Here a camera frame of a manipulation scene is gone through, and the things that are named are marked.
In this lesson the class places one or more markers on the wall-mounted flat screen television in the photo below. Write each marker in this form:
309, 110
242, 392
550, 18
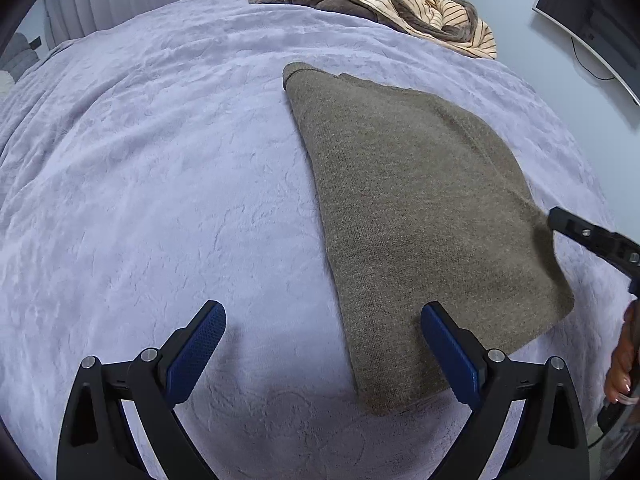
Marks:
585, 15

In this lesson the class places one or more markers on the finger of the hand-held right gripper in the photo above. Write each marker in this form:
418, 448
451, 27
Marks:
585, 232

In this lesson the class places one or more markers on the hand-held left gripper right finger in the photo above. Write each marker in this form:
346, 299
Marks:
450, 355

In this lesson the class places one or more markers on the person's right forearm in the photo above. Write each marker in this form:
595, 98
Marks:
622, 455

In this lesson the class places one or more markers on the brown striped beige blanket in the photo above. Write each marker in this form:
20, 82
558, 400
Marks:
425, 10

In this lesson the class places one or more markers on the grey cushion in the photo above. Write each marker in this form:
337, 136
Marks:
20, 55

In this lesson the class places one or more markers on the olive brown knit sweater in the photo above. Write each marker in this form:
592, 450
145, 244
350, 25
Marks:
415, 210

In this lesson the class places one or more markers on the person's right hand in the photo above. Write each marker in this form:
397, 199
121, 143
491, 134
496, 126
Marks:
620, 360

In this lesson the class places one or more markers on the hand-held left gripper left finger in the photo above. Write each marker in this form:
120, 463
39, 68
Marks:
197, 355

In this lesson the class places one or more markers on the lavender plush blanket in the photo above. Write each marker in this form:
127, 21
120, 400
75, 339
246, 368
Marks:
150, 185

